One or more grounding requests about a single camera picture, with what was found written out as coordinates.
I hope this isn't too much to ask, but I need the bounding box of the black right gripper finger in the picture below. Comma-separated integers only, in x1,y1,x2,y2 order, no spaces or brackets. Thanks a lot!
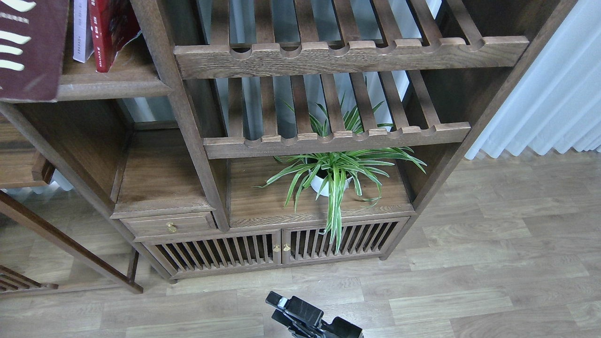
272,312,301,338
265,291,324,325

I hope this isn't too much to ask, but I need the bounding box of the brass drawer knob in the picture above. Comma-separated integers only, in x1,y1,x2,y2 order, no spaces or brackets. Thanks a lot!
167,222,177,233

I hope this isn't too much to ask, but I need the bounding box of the red paperback book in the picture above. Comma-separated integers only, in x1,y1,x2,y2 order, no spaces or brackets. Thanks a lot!
88,0,141,73

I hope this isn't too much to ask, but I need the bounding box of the green spider plant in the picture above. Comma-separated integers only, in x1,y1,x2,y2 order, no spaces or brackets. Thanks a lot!
254,92,427,254

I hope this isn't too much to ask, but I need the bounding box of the white pleated curtain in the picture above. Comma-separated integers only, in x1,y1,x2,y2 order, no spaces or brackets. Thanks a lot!
465,0,601,160

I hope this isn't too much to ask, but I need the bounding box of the dark wooden bookshelf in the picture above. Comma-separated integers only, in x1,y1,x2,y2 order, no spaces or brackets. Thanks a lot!
1,0,577,280

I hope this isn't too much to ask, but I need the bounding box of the dark maroon book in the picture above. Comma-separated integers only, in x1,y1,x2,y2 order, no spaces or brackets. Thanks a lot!
0,0,69,102

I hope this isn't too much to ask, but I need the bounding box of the white plant pot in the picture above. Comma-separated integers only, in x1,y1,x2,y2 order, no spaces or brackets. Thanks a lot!
310,163,354,200

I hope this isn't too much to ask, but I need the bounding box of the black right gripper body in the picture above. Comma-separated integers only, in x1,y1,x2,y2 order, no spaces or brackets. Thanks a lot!
293,317,364,338

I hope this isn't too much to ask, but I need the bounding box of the white paperback book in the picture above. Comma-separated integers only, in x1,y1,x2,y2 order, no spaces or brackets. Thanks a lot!
73,0,93,63

